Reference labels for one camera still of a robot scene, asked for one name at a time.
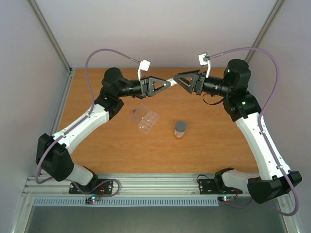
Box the right small circuit board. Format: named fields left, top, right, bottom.
left=218, top=195, right=237, bottom=202

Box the left aluminium corner post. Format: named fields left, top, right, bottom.
left=28, top=0, right=72, bottom=74

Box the grey slotted cable duct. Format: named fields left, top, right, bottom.
left=33, top=197, right=219, bottom=207

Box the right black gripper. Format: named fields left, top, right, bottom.
left=174, top=70, right=233, bottom=97

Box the aluminium corner post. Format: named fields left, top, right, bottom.
left=252, top=0, right=286, bottom=48
left=28, top=0, right=72, bottom=74

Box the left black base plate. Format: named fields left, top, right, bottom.
left=69, top=179, right=114, bottom=195

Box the small circuit board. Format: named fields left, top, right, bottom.
left=218, top=195, right=237, bottom=202
left=85, top=196, right=101, bottom=204

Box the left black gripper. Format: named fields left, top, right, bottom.
left=117, top=75, right=171, bottom=98

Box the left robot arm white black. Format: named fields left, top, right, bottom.
left=35, top=67, right=176, bottom=193

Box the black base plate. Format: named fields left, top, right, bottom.
left=196, top=177, right=243, bottom=195
left=69, top=179, right=114, bottom=195

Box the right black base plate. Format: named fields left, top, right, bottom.
left=196, top=177, right=243, bottom=195

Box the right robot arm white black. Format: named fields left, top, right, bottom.
left=173, top=59, right=302, bottom=204

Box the orange pill bottle grey cap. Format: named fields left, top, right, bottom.
left=174, top=121, right=187, bottom=139

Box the right aluminium corner post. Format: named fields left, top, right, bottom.
left=252, top=0, right=286, bottom=48

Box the aluminium front frame rail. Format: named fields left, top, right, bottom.
left=22, top=172, right=290, bottom=196

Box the left small circuit board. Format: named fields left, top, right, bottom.
left=85, top=196, right=101, bottom=204

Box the clear plastic pill organizer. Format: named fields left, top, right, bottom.
left=128, top=103, right=159, bottom=133

